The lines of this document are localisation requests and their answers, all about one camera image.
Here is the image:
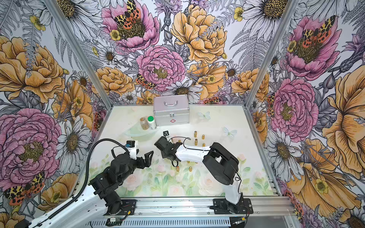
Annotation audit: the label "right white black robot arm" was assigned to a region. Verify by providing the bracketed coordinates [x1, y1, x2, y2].
[155, 137, 246, 214]

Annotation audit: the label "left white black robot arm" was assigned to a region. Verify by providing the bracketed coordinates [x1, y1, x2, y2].
[16, 151, 154, 228]

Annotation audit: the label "white bottle green cap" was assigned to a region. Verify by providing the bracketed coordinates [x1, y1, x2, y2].
[147, 116, 157, 130]

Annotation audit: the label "clear jar brown contents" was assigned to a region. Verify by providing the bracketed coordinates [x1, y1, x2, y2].
[140, 117, 149, 130]

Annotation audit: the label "silver aluminium first aid case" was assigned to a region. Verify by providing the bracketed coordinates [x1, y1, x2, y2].
[153, 95, 190, 127]

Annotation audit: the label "small green circuit board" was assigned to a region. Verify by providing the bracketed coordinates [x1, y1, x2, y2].
[106, 218, 123, 227]

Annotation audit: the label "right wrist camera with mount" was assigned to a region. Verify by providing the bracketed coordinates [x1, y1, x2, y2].
[154, 131, 174, 153]

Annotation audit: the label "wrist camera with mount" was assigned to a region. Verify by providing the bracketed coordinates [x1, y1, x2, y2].
[154, 131, 174, 153]
[125, 140, 138, 160]

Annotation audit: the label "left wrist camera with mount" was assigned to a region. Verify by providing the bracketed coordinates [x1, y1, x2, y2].
[125, 140, 138, 160]

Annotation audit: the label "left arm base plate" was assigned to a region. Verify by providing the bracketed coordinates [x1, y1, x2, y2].
[104, 199, 137, 216]

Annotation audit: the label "left black corrugated cable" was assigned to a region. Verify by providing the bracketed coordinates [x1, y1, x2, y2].
[45, 138, 130, 220]

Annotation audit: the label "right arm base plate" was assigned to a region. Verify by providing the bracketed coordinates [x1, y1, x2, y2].
[209, 196, 254, 215]

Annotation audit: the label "aluminium front rail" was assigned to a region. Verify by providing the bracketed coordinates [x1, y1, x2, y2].
[98, 196, 295, 219]

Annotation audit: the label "left aluminium corner post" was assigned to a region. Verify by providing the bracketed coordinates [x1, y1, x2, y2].
[45, 1, 113, 111]

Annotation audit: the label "aluminium corner post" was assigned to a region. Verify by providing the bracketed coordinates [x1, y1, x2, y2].
[245, 0, 299, 109]
[45, 1, 113, 111]

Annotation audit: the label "right aluminium corner post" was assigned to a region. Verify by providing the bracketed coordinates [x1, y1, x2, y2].
[245, 0, 299, 109]

